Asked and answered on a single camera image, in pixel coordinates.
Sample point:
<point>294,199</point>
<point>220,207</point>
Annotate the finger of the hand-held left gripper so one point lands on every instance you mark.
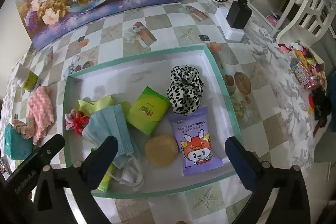
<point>48,151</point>

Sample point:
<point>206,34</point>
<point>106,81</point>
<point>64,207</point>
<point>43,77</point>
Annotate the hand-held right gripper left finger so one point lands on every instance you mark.
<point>102,161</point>

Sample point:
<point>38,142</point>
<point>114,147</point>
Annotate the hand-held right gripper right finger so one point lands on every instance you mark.
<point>241,163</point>

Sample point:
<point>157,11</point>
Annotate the slim green packet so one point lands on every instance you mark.
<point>106,182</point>

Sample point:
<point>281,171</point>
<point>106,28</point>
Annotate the pink white striped towel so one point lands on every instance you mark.
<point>39,113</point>

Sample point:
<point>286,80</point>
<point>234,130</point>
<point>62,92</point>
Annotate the blue face mask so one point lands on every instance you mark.
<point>107,121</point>

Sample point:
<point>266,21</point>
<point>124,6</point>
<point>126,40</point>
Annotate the red pink pipe cleaner flower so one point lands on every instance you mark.
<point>77,121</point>

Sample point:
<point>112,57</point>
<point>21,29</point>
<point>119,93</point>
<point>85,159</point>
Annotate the purple wipes pack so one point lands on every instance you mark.
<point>194,140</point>

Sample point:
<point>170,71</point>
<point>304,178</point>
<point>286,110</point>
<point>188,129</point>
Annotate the green cloth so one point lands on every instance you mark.
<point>105,104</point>

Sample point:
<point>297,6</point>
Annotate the round beige sponge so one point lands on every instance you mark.
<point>160,150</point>

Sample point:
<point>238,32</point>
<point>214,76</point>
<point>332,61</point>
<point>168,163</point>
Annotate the green wipes pack with logo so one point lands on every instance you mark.
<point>147,111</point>

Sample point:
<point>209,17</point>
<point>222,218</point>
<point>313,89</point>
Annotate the leopard print scrunchie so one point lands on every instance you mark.
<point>183,92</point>

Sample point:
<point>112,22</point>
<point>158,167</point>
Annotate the white tray with teal rim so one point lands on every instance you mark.
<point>147,69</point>

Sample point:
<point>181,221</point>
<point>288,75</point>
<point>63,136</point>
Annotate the teal plastic box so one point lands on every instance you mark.
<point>15,145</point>

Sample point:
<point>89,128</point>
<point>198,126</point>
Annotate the pink white braided band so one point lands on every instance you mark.
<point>22,128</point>

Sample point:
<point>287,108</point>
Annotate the white bottle with green label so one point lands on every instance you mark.
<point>30,81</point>

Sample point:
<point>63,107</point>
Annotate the grey floral tablecloth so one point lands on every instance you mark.
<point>288,87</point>

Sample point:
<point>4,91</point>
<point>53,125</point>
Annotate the black cloth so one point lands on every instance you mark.
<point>321,106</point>

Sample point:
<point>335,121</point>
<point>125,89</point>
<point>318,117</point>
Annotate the pile of colourful craft items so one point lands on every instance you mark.
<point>304,69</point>

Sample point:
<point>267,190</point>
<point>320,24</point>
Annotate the white power strip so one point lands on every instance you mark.
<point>233,33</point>

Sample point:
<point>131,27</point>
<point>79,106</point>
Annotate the small black memory card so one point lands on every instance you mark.
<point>203,38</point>

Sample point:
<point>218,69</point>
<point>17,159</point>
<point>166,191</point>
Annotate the small pink toy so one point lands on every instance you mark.
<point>273,19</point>

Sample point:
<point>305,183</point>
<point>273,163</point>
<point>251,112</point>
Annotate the black power adapter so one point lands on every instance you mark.
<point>239,14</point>

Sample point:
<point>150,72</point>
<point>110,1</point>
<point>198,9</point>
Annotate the white wooden chair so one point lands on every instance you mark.
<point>315,11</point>

